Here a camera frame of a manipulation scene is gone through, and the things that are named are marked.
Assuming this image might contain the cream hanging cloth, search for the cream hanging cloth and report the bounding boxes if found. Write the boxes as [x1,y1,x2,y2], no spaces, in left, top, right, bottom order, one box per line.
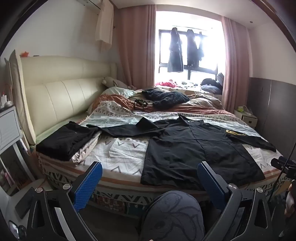
[95,2,114,44]

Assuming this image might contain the pale green pillow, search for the pale green pillow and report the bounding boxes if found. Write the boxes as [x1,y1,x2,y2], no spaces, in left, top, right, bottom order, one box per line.
[102,87,138,98]

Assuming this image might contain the person's right hand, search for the person's right hand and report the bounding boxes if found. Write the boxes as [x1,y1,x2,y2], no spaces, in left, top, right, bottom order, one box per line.
[284,183,296,218]

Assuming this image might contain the person's leg in printed pants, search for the person's leg in printed pants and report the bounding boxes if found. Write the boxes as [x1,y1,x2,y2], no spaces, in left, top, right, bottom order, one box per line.
[138,190,206,241]

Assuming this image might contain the black knit sweater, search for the black knit sweater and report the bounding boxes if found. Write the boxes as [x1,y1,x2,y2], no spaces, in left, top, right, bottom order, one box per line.
[142,88,190,107]

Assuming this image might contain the brown and beige duvet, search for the brown and beige duvet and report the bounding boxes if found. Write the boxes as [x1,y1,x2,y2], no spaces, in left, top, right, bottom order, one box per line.
[88,88,225,116]

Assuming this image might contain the folded black clothes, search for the folded black clothes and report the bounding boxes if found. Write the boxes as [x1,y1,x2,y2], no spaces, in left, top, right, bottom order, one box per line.
[36,121,102,161]

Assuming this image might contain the black jacket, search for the black jacket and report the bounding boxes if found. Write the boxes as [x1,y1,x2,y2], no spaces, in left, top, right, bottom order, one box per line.
[87,114,277,192]

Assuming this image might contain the grey plush toy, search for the grey plush toy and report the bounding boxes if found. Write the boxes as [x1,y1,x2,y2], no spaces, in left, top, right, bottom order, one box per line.
[101,76,134,90]

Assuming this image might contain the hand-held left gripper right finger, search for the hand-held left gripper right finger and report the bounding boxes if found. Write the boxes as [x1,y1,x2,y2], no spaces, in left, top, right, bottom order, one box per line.
[197,161,278,241]

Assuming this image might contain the white drawer cabinet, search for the white drawer cabinet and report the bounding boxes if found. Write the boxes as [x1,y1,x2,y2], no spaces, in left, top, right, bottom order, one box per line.
[0,107,23,154]

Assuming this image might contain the white nightstand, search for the white nightstand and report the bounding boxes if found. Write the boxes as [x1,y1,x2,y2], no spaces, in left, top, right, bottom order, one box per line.
[233,105,258,129]

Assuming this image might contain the red clothes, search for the red clothes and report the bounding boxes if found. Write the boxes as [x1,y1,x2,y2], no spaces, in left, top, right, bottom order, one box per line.
[155,79,177,88]

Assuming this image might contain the tangled black cables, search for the tangled black cables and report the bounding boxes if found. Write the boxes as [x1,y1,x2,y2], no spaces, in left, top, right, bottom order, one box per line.
[120,93,153,114]

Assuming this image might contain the bed with patterned sheet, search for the bed with patterned sheet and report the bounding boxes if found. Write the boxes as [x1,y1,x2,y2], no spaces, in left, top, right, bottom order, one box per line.
[35,87,287,223]

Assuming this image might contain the hanging dark jacket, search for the hanging dark jacket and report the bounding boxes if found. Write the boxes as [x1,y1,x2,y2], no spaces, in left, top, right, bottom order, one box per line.
[186,29,205,66]
[167,27,184,73]

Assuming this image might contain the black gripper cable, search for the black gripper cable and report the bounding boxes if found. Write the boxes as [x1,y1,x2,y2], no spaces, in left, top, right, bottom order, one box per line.
[268,139,296,203]

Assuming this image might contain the cream leather headboard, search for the cream leather headboard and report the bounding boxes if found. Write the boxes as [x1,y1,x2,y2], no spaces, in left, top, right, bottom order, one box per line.
[9,50,118,145]

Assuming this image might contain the pink curtain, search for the pink curtain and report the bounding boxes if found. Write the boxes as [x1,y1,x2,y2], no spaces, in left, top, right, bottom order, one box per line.
[221,16,250,113]
[116,6,158,87]

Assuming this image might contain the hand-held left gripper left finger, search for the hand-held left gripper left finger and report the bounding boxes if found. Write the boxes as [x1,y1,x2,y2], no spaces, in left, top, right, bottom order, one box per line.
[26,161,103,241]

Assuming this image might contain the black phone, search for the black phone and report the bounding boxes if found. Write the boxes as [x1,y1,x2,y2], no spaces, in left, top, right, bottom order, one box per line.
[14,187,36,220]

